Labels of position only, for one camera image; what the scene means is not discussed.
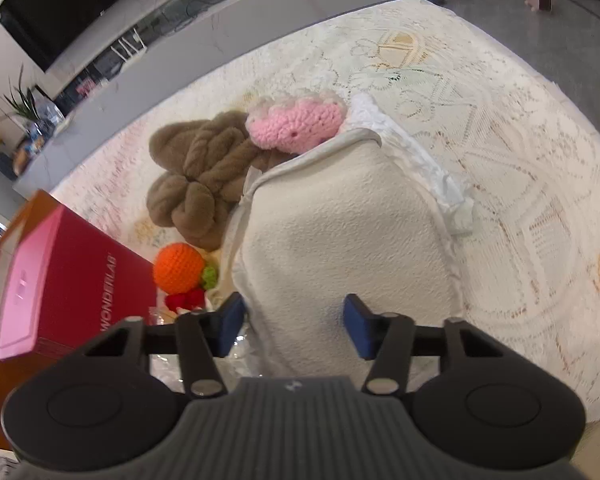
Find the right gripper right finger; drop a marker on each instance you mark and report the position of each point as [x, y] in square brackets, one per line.
[385, 339]

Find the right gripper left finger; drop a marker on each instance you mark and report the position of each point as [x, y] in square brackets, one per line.
[203, 337]

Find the cream white towel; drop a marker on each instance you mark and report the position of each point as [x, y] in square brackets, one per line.
[342, 219]

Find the brown plush scarf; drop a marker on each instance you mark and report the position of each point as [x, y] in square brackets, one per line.
[205, 165]

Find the red crochet toy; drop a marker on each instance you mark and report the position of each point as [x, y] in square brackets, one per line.
[193, 300]

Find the orange crochet carrot toy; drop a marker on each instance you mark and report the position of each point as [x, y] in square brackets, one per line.
[180, 268]

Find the white frilly cloth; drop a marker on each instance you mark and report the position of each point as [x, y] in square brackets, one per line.
[451, 193]

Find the red box lid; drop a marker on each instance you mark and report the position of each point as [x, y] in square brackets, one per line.
[68, 282]

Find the lace tablecloth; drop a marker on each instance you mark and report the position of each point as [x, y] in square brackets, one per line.
[530, 269]

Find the pink crochet toy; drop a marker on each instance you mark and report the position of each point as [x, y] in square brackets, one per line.
[296, 123]

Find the green plant in vase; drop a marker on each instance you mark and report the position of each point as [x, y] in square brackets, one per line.
[40, 114]

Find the white wifi router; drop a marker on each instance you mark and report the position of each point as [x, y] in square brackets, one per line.
[129, 46]

